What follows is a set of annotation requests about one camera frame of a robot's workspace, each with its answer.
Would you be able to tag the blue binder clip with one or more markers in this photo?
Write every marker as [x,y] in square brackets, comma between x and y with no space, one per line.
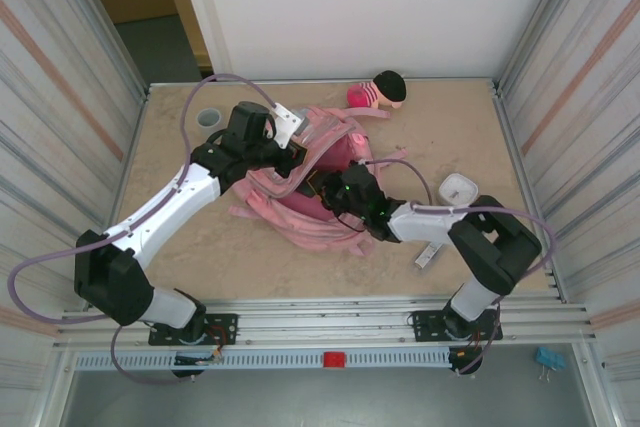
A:
[550,358]

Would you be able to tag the small white oblong box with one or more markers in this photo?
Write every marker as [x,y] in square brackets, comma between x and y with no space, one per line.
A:
[427,256]

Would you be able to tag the grey plastic cup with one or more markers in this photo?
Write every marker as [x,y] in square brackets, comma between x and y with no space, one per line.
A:
[209,118]

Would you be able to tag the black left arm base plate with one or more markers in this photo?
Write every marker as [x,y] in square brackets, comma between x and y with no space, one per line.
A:
[222,322]

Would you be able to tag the red button block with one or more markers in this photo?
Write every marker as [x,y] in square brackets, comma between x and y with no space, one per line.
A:
[334,359]

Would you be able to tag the plush doll with black hat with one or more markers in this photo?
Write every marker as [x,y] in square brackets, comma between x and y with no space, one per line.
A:
[377,92]

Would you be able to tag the aluminium rail frame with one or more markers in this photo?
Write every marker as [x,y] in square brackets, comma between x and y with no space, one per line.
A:
[325,319]

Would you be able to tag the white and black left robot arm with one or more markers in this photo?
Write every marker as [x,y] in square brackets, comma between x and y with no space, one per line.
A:
[170,202]

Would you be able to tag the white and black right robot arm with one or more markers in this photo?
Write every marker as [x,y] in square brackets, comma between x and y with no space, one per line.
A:
[495,247]

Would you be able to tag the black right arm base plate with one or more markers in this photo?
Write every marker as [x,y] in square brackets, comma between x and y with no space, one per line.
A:
[425,322]

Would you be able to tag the small white cup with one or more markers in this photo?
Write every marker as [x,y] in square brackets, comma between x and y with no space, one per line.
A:
[457,189]

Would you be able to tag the pink backpack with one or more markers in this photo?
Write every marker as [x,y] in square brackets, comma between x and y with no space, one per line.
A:
[320,227]

